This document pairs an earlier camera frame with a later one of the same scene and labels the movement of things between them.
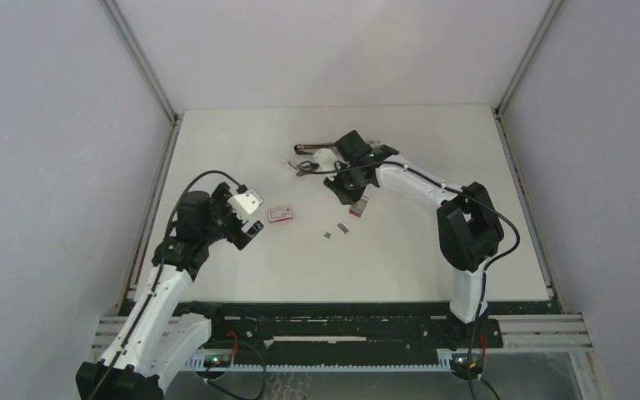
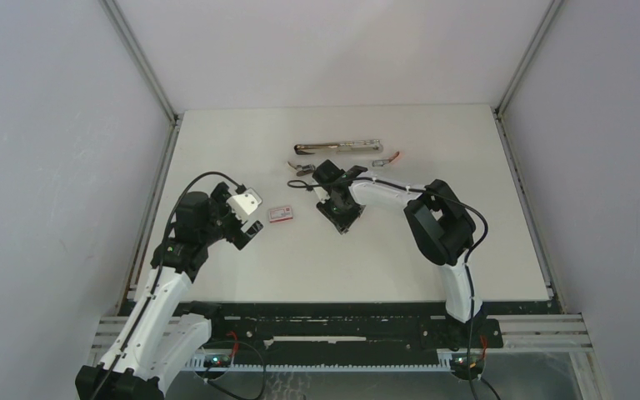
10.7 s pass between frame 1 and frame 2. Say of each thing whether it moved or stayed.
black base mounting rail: stayed
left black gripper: stayed
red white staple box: stayed
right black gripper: moved
